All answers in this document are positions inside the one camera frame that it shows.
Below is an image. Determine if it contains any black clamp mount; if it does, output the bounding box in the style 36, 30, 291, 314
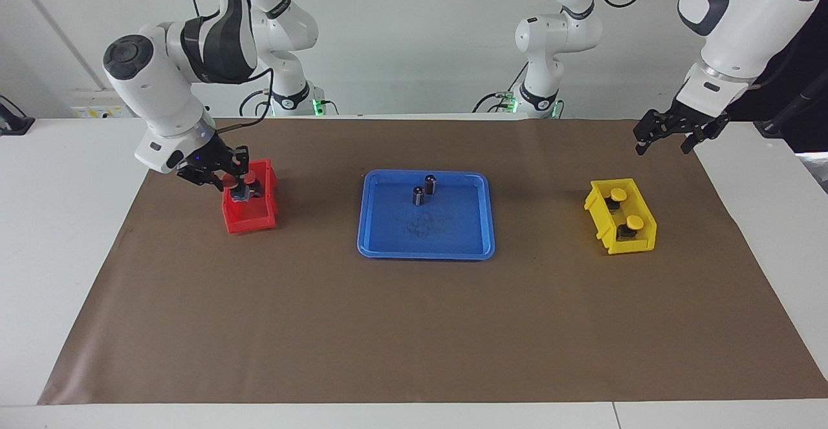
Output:
0, 96, 36, 137

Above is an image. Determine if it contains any wall socket yellow label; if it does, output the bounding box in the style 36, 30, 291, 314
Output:
71, 104, 125, 119

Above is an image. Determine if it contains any yellow plastic bin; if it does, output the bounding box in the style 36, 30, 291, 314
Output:
583, 178, 658, 256

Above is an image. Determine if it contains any grey metallic object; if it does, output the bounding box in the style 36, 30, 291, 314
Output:
799, 152, 828, 194

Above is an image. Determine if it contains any blue plastic tray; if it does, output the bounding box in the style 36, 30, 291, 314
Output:
356, 170, 497, 261

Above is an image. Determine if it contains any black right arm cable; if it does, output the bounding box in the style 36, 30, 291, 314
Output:
184, 0, 276, 135

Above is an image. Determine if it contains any red plastic bin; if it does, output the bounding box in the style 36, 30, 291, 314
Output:
222, 159, 279, 235

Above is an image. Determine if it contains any brown paper table mat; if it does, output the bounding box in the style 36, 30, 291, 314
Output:
37, 117, 828, 406

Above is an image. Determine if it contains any black panel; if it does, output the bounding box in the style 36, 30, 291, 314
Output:
731, 25, 828, 155

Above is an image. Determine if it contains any black base cable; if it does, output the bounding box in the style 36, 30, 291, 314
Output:
238, 89, 276, 118
471, 63, 528, 114

